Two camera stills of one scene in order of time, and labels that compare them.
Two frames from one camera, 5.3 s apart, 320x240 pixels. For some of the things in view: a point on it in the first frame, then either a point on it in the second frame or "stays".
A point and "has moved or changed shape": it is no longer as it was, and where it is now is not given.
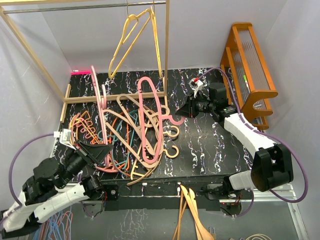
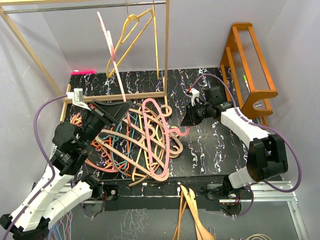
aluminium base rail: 286,191 stays
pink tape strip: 81,72 stays
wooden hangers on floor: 203,231 stays
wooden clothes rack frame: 63,96 stays
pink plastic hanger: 168,118 -> 168,131
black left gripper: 93,153 -> 110,112
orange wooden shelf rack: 247,75 stays
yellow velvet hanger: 157,42 has moved or changed shape
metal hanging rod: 18,11 stays
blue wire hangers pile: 59,227 stays
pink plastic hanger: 102,95 -> 109,41
